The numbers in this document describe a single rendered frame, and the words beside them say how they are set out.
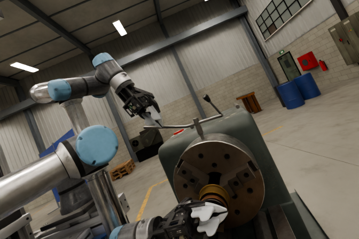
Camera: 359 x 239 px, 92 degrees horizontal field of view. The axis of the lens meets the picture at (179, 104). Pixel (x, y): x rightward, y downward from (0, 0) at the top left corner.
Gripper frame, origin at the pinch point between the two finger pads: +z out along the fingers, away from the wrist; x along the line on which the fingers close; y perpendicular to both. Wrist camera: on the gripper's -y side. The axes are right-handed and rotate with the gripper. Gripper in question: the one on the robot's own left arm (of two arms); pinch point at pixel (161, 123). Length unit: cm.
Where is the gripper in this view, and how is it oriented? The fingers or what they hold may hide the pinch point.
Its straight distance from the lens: 68.5
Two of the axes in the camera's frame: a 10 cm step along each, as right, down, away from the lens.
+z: 6.6, 7.5, -0.6
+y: -3.0, 1.9, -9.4
